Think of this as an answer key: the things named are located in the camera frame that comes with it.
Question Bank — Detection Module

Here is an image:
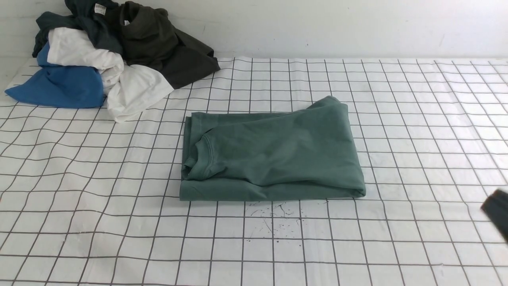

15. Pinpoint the green long sleeve shirt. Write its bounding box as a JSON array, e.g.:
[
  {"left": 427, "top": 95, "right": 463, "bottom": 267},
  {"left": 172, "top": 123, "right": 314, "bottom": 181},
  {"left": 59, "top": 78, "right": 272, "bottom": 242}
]
[{"left": 179, "top": 96, "right": 366, "bottom": 201}]

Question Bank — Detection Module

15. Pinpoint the blue shirt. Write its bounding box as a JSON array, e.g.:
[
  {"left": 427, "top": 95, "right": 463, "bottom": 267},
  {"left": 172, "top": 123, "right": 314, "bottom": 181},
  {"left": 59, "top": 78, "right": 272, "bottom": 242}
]
[{"left": 5, "top": 43, "right": 104, "bottom": 109}]

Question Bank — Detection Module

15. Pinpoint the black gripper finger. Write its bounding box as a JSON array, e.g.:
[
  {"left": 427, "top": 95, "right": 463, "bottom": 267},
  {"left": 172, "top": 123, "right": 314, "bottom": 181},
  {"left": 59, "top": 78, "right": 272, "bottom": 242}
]
[{"left": 481, "top": 189, "right": 508, "bottom": 243}]

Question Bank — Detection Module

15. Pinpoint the dark teal shirt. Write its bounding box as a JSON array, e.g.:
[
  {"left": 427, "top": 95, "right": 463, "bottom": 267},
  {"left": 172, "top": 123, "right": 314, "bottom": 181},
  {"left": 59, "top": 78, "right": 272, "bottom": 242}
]
[{"left": 31, "top": 0, "right": 123, "bottom": 58}]

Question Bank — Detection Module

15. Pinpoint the white shirt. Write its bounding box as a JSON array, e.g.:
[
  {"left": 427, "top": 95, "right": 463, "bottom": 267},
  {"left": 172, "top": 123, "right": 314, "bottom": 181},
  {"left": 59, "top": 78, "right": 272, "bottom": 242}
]
[{"left": 47, "top": 27, "right": 174, "bottom": 123}]

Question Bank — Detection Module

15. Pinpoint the dark olive shirt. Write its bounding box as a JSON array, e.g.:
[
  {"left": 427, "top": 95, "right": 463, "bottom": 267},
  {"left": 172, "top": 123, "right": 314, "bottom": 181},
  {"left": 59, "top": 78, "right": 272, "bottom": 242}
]
[{"left": 105, "top": 1, "right": 221, "bottom": 89}]

